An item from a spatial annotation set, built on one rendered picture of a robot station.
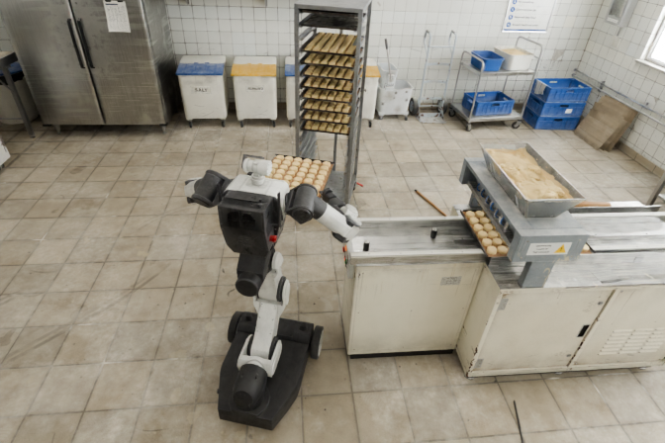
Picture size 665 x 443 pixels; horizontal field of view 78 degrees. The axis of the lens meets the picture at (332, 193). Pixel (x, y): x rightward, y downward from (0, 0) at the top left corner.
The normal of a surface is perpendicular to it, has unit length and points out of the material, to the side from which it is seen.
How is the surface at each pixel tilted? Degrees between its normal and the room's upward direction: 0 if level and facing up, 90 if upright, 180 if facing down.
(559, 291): 90
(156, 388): 0
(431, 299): 90
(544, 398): 0
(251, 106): 95
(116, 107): 91
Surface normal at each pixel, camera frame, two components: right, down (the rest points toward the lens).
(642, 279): 0.04, -0.83
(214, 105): 0.16, 0.59
